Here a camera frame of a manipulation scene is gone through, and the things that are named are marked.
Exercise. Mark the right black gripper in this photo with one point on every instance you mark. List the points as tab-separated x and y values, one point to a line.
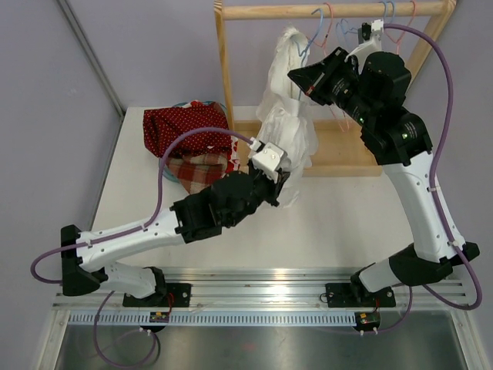
317	78

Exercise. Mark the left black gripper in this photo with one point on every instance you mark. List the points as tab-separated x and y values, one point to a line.
276	187

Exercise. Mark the white ruffled garment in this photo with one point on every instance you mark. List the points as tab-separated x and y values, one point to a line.
284	113

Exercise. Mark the red plaid garment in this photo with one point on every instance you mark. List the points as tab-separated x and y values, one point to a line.
196	173

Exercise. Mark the dark red dotted garment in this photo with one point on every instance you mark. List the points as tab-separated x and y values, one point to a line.
162	126

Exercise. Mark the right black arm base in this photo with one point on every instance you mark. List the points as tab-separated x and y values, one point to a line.
342	295

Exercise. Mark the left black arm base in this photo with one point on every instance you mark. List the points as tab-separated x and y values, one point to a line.
177	296

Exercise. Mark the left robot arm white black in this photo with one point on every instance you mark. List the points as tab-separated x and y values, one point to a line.
95	264

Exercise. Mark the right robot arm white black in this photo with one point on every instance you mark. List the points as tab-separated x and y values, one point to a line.
372	95

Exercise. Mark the wooden clothes rack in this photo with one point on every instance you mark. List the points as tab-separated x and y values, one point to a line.
339	154

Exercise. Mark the teal plastic basin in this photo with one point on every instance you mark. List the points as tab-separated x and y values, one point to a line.
167	174

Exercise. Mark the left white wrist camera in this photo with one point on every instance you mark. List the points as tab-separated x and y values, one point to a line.
267	157

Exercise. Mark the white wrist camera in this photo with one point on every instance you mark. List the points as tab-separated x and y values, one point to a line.
369	41
267	157

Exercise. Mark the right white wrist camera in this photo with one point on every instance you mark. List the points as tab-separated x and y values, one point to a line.
369	41

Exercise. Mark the aluminium mounting rail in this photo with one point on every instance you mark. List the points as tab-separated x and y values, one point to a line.
267	289

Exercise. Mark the white slotted cable duct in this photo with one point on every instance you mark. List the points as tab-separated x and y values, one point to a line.
217	318

